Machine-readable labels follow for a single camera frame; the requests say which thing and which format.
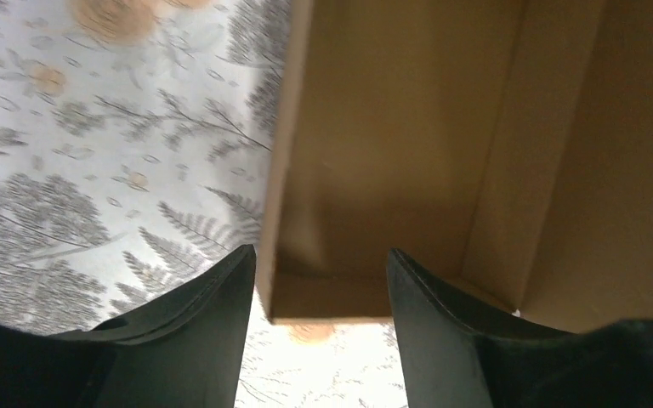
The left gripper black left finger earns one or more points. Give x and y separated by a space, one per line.
182 349

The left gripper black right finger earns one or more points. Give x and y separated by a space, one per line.
458 351

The floral patterned table mat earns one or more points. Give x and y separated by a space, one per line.
135 147

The brown cardboard box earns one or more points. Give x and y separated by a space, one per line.
507 146

